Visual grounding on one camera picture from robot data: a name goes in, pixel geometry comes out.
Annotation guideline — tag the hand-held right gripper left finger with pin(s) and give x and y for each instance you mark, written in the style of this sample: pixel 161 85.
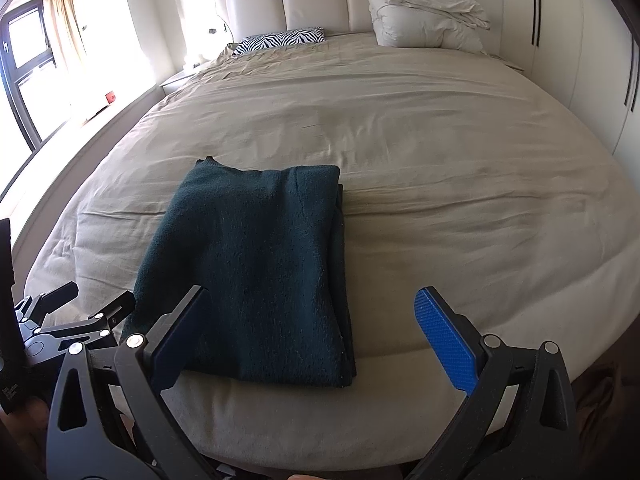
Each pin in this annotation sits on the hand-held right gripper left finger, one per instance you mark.
pixel 175 345

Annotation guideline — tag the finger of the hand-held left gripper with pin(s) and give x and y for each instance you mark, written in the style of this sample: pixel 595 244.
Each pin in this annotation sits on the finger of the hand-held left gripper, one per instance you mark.
pixel 50 297
pixel 100 317

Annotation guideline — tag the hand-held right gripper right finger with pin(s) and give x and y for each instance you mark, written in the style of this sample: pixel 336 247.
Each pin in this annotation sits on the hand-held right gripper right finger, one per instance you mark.
pixel 445 340

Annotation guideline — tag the dark teal knit sweater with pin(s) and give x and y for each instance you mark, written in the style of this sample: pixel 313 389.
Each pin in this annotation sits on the dark teal knit sweater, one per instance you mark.
pixel 250 260

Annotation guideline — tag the white window sill bench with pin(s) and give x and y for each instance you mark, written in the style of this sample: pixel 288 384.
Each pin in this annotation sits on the white window sill bench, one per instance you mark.
pixel 100 125

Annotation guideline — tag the bed with beige sheet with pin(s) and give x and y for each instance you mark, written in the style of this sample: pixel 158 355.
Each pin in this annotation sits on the bed with beige sheet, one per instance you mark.
pixel 425 160

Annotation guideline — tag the small red object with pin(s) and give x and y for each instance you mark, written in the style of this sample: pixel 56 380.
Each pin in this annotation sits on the small red object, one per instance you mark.
pixel 110 96

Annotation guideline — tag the white nightstand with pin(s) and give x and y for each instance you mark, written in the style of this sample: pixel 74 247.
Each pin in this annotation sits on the white nightstand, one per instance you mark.
pixel 181 80
pixel 512 64

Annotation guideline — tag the beige curtain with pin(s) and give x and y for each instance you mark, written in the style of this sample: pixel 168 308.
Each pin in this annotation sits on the beige curtain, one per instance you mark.
pixel 62 20

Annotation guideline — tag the zebra print pillow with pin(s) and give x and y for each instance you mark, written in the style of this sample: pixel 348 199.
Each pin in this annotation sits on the zebra print pillow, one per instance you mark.
pixel 280 40

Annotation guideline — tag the folded white duvet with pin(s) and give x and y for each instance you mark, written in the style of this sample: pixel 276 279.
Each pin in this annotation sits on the folded white duvet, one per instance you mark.
pixel 420 15

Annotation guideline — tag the white wardrobe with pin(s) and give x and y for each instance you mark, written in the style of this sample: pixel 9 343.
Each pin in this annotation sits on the white wardrobe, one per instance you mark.
pixel 575 35

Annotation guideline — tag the cream padded headboard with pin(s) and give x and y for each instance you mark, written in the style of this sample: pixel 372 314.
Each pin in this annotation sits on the cream padded headboard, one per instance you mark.
pixel 310 0

